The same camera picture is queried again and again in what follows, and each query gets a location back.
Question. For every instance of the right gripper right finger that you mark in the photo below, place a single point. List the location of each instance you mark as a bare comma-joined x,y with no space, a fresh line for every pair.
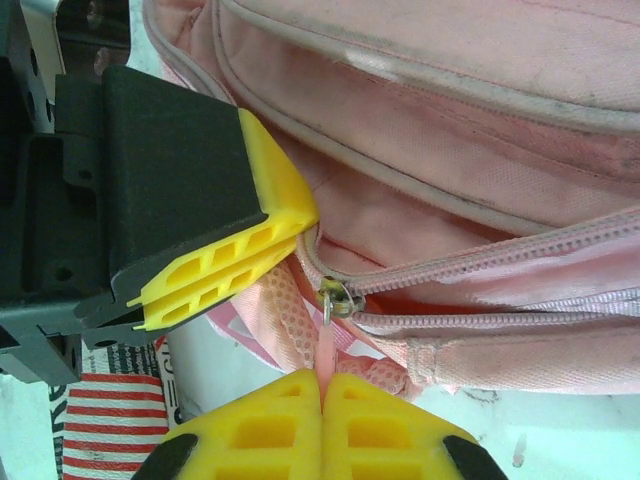
390,440

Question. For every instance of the pink school backpack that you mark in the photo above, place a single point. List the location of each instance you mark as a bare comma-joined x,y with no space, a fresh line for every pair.
450,150

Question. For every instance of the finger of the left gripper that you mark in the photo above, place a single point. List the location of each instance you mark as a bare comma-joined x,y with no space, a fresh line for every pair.
190,175
200,300

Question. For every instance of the red striped printed pencil pouch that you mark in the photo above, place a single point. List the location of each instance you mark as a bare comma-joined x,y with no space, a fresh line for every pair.
110,425

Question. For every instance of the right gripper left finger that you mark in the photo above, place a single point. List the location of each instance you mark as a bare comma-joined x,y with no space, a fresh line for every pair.
260,440

